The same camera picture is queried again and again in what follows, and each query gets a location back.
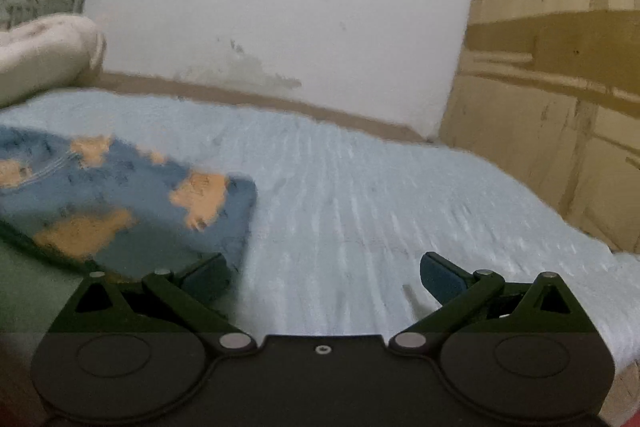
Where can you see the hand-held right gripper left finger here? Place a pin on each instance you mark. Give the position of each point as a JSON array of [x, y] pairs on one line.
[[207, 277]]

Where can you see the light blue bed quilt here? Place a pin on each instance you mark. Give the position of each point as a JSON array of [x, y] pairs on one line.
[[380, 207]]

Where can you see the blue pants with orange print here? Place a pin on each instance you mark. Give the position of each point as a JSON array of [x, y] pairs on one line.
[[125, 202]]

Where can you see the stacked cardboard boxes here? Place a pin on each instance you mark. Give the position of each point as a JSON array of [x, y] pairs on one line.
[[550, 57]]

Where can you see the white rolled comforter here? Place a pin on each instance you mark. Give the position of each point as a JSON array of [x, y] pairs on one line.
[[40, 52]]

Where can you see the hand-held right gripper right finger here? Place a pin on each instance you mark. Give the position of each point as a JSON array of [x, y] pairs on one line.
[[440, 279]]

